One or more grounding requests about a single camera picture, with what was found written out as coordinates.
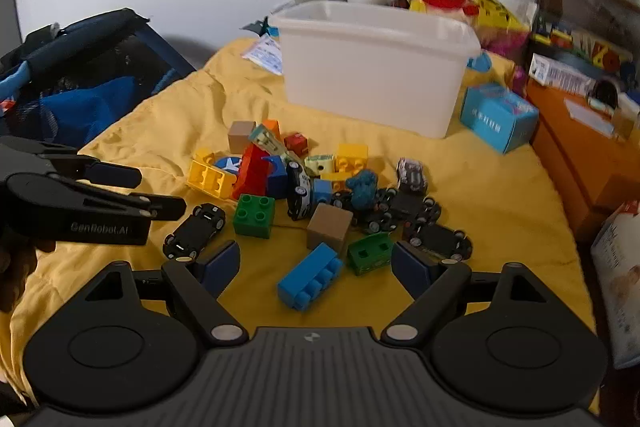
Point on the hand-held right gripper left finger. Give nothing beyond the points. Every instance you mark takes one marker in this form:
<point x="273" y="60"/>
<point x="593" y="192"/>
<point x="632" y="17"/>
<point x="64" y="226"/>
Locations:
<point x="217" y="269"/>

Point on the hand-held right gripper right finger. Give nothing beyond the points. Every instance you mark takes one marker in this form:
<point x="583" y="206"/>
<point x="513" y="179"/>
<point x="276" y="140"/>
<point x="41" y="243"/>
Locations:
<point x="412" y="272"/>

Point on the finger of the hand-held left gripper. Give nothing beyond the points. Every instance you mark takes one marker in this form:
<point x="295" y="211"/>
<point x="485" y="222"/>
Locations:
<point x="160" y="208"/>
<point x="117" y="176"/>

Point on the yellow brick with holes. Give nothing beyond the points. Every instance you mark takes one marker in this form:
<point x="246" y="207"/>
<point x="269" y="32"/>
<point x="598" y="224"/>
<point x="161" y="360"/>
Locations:
<point x="210" y="177"/>

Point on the green toy brick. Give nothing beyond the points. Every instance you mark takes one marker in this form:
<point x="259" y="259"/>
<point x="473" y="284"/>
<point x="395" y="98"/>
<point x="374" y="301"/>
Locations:
<point x="254" y="216"/>

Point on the blue toy brick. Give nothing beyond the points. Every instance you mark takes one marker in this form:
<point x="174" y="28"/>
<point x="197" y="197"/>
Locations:
<point x="310" y="279"/>

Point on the red translucent brick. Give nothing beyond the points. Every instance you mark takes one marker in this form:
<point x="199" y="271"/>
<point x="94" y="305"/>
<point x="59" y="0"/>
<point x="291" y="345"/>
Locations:
<point x="250" y="172"/>

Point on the white black toy police car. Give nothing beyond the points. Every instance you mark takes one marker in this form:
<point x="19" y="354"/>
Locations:
<point x="299" y="192"/>

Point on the white plastic storage bin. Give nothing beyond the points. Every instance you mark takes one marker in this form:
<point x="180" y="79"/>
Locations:
<point x="370" y="77"/>

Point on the green hollow block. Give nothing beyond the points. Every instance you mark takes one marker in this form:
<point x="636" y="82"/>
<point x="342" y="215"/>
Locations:
<point x="370" y="254"/>

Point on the yellow blanket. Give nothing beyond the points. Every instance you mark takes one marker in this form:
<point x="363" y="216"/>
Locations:
<point x="150" y="132"/>

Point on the blue round star disc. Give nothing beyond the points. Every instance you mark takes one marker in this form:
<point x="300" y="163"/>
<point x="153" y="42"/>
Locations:
<point x="227" y="163"/>

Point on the brown wooden cube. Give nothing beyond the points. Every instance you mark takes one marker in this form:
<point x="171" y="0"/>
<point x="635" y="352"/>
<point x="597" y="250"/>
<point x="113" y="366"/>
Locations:
<point x="241" y="137"/>
<point x="327" y="229"/>

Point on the checkered toy race car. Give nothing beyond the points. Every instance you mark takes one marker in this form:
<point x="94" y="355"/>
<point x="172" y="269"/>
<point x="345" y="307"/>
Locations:
<point x="412" y="174"/>

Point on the dark blue arch block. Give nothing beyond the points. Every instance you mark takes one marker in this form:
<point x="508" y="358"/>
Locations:
<point x="277" y="179"/>

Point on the yellow toy block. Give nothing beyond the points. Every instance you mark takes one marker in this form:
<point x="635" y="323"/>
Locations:
<point x="334" y="182"/>
<point x="351" y="157"/>

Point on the small blue toy block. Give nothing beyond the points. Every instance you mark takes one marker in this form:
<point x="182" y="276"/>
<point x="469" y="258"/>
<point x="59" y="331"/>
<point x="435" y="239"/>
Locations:
<point x="321" y="193"/>

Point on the orange toy block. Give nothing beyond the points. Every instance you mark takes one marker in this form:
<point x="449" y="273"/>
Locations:
<point x="272" y="129"/>

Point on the red printed cube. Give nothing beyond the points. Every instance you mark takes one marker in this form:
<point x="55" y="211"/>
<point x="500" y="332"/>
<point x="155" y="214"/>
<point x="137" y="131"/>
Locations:
<point x="296" y="143"/>

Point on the blue cardboard box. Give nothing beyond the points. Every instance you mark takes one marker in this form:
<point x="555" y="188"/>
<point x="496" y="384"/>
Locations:
<point x="495" y="119"/>

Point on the white printed paper packet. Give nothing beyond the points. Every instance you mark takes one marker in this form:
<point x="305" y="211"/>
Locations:
<point x="262" y="54"/>

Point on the orange cabinet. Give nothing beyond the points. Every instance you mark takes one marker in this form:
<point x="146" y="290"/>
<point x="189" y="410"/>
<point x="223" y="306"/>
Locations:
<point x="580" y="157"/>

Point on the white printed package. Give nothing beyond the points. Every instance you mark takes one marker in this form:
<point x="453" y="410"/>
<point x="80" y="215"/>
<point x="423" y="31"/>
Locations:
<point x="620" y="287"/>

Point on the light blue plastic piece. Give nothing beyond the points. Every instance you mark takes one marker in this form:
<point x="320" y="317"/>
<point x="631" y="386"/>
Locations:
<point x="481" y="63"/>

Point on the small white carton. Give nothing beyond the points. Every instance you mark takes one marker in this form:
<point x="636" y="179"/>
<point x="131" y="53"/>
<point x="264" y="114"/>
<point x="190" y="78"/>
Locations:
<point x="562" y="74"/>

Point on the dark round object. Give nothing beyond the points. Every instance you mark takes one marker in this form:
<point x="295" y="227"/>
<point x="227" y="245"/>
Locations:
<point x="604" y="93"/>

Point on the yellow printed snack bag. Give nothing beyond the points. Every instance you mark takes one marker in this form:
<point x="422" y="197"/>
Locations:
<point x="460" y="2"/>

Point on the colourful toy box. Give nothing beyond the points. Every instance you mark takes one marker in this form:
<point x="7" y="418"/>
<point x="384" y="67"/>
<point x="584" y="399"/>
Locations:
<point x="580" y="42"/>

